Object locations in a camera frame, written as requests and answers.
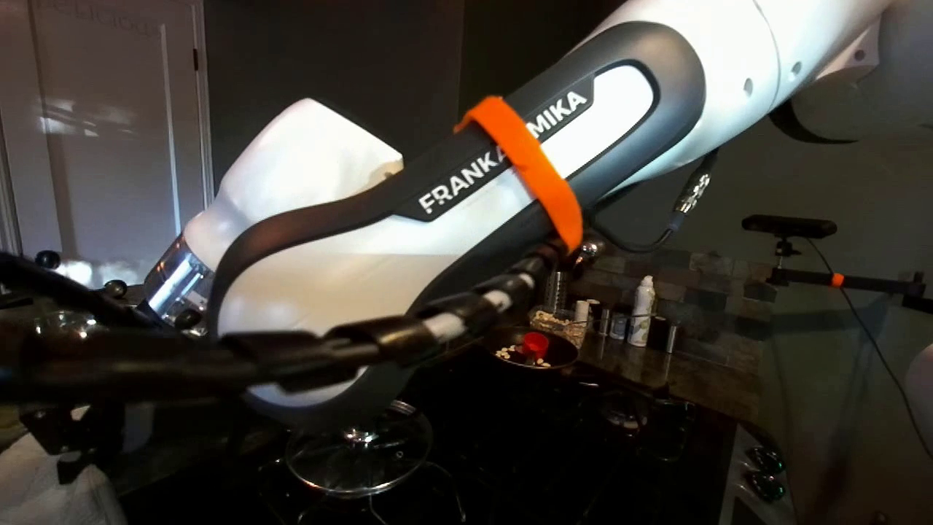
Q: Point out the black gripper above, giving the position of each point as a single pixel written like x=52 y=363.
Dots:
x=75 y=427

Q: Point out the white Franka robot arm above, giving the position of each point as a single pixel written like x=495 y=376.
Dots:
x=321 y=192

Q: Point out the glass pot lid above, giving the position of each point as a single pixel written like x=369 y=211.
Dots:
x=369 y=452

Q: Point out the dark cooking pot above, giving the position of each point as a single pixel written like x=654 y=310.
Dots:
x=438 y=500

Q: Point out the metal utensil holder with ladle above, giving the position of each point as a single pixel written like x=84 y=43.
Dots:
x=556 y=293

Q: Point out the black stove top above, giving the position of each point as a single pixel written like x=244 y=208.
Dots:
x=585 y=446

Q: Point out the black stove knob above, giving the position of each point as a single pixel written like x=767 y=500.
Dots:
x=766 y=487
x=767 y=459

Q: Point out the white door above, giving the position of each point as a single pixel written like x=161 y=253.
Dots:
x=105 y=135

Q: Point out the red round object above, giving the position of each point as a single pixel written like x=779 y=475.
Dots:
x=534 y=344

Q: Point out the dark shallow bowl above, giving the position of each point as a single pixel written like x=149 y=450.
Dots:
x=556 y=356

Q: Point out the small white shaker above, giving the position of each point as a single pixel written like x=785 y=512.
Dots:
x=582 y=310

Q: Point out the small dark jar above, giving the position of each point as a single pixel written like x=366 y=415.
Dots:
x=613 y=322
x=664 y=335

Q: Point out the white plastic bottle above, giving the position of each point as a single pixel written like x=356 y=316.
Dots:
x=643 y=316

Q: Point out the black camera on stand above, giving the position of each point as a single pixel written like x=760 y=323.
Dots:
x=788 y=224

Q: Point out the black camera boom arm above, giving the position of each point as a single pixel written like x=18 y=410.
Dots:
x=855 y=281

